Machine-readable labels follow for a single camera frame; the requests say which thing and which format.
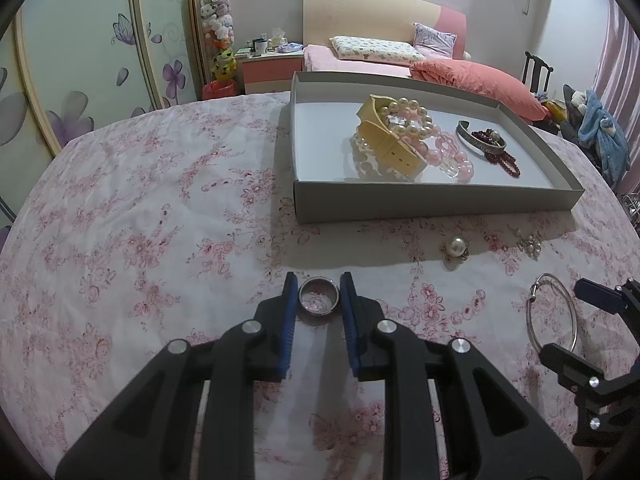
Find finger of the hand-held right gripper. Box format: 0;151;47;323
539;342;638;448
574;276;640;346

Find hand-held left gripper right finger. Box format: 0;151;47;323
340;271;583;480

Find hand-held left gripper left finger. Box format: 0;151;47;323
55;272;298;480

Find wide silver ring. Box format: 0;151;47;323
297;278;341;316

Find thin silver bangle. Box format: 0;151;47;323
525;272;579;356

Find grey cardboard tray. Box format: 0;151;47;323
291;70;586;225

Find dark red bead necklace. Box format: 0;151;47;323
470;129;521;177

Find yellow watch strap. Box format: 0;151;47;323
356;94;431;177

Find pink bead bracelet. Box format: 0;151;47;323
350;120;475;181

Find wide silver cuff bangle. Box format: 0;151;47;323
455;120;507;153

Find white pearl bracelet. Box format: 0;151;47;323
377;99;435;142

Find silver flower earrings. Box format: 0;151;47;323
515;232;543;261

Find pink floral cloth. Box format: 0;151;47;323
0;91;640;480

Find grey stuffed toy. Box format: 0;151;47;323
562;84;588;126

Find pink curtain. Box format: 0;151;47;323
592;0;640;196

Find dark wooden chair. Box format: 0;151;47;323
521;51;555;98

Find pink folded quilt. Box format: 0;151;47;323
410;57;551;123

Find red waste bin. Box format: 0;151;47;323
202;79;237;101

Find pink and white nightstand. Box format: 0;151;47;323
235;49;306;95

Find pink bed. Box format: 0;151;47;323
302;44;561;136

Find white floral pillow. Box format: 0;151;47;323
329;35;425;66

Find small lilac pillow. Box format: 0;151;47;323
412;22;458;57

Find column of plush toys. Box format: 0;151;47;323
197;0;238;81

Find cream and pink headboard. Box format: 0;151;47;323
302;0;468;60

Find sliding door wardrobe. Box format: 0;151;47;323
0;0;206;241

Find large pearl ring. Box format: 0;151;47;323
442;236;471;263

